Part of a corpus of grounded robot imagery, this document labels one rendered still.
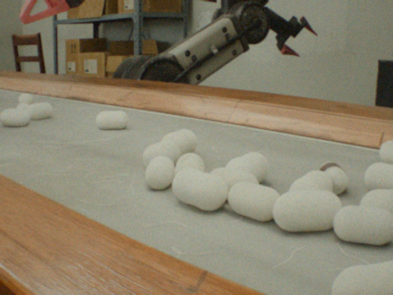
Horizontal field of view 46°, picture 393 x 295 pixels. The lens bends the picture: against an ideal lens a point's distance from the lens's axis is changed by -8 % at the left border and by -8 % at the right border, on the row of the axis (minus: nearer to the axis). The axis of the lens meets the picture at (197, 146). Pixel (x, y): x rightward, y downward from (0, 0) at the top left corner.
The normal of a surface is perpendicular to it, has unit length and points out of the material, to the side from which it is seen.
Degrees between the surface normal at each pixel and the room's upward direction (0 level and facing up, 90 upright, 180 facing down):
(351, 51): 90
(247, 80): 92
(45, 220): 0
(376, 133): 45
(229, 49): 90
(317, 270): 0
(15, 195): 0
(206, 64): 90
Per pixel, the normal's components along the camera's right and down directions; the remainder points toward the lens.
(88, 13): -0.68, -0.07
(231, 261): 0.00, -0.97
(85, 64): -0.65, 0.17
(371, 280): 0.15, -0.67
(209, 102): -0.48, -0.58
